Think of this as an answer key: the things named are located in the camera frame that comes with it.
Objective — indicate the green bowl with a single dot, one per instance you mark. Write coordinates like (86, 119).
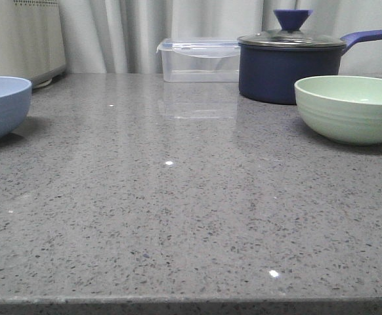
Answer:
(345, 109)

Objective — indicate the blue bowl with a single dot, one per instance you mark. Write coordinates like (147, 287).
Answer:
(15, 100)

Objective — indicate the clear plastic food container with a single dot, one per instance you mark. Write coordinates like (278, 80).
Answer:
(200, 60)

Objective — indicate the dark blue saucepan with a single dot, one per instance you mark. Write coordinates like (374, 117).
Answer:
(269, 74)

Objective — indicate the white curtain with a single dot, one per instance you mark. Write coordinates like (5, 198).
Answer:
(122, 36)

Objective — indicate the glass pot lid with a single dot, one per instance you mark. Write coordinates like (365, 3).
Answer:
(290, 34)

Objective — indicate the white appliance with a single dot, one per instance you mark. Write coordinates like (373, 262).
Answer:
(31, 41)

